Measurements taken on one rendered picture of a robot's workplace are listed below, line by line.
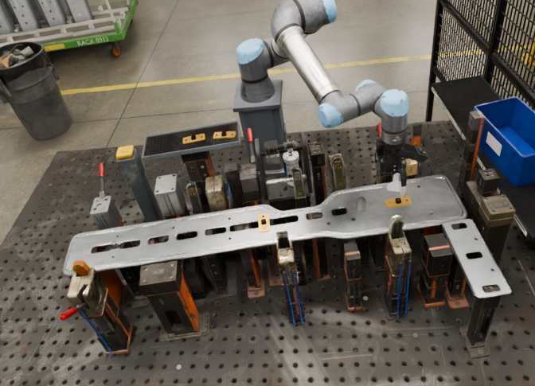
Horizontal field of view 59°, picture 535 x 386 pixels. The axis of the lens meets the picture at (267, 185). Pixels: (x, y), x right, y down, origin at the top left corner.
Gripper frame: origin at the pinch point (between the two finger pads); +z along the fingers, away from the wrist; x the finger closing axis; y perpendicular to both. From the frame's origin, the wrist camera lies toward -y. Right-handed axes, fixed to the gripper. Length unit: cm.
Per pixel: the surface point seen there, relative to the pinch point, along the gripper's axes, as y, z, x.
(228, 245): 59, 7, 8
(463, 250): -13.1, 8.3, 24.1
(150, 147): 85, -9, -33
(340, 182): 17.5, 7.1, -13.5
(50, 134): 232, 100, -233
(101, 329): 106, 21, 23
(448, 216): -13.7, 8.3, 9.6
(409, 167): -6.8, 3.1, -10.9
